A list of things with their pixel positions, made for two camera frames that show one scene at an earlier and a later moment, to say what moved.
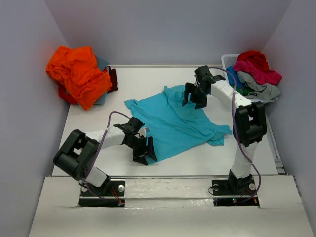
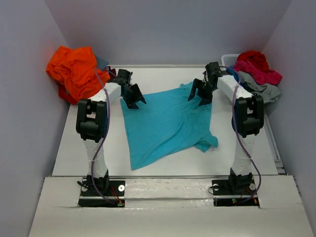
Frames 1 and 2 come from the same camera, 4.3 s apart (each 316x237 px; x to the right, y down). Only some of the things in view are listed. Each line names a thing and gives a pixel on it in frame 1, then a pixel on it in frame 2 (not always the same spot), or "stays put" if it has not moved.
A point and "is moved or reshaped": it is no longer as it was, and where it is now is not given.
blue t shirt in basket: (231, 69) stays put
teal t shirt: (170, 122) is moved or reshaped
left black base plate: (110, 188) stays put
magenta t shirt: (260, 75) stays put
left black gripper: (143, 150) → (137, 89)
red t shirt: (256, 58) stays put
